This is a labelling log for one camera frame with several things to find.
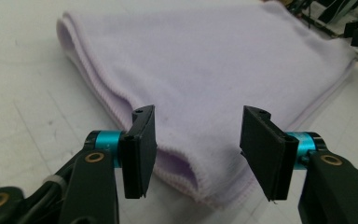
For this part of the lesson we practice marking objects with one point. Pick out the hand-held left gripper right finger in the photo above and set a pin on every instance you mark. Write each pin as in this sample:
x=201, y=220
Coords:
x=265, y=155

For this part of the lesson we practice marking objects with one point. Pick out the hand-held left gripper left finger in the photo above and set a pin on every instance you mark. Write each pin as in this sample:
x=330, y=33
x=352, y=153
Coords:
x=138, y=155

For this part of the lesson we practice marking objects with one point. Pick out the lilac printed towel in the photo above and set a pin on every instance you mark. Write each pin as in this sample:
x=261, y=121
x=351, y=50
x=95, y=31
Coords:
x=199, y=62

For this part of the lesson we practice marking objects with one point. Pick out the white grid mat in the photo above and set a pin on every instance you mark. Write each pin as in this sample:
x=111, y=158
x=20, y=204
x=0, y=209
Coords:
x=18, y=93

